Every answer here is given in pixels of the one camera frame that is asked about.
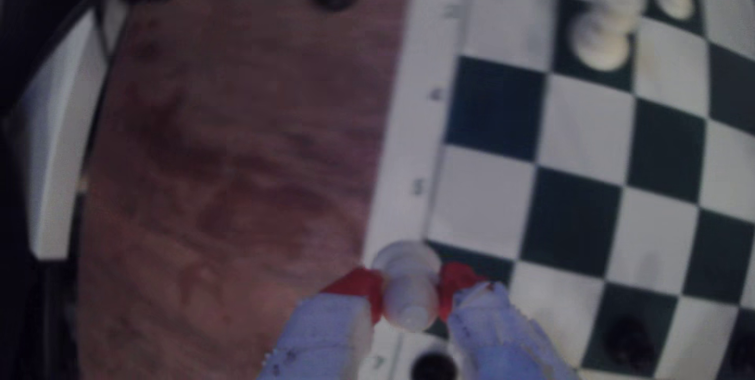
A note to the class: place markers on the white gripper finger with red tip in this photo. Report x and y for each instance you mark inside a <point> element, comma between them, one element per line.
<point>324,338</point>
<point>501,338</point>

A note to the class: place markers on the black pawn chess piece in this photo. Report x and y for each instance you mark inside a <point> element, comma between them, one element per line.
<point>433,367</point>
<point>628,337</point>

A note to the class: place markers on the green and white chess mat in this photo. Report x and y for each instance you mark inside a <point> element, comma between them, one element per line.
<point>590,132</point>

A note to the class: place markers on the white king chess piece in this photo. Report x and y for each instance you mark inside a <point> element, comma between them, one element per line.
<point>603,35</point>

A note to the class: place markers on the white curved panel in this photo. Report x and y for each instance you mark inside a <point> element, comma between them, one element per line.
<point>59,144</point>

